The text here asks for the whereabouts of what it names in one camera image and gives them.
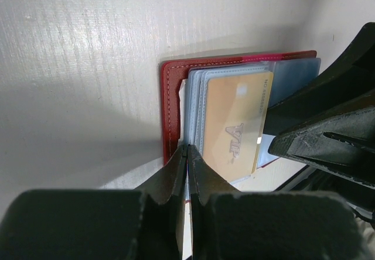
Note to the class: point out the red leather card holder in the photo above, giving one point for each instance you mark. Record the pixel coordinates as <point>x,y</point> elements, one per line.
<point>184,92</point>

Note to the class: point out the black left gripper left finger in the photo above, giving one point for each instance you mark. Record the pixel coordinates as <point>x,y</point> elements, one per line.
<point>142,223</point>

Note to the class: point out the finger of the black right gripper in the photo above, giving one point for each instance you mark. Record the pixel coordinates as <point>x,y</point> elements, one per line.
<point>349,76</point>
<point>339,141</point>

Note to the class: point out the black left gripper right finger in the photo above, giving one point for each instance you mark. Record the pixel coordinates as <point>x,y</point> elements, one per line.
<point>231,224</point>

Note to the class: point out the gold card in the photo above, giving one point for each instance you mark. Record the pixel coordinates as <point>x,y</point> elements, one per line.
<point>236,107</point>

